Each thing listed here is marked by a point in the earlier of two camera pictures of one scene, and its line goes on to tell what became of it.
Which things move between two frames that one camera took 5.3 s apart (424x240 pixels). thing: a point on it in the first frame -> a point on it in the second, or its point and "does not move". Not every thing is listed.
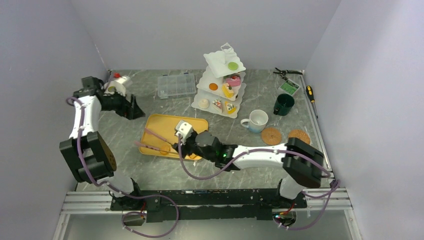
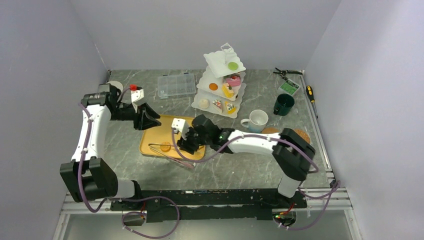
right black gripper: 184,148 -> 185,145
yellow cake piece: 227,90 does not move
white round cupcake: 203,103 does not move
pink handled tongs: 139,144 -> 191,166
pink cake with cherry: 233,81 does not move
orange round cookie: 213,86 does not move
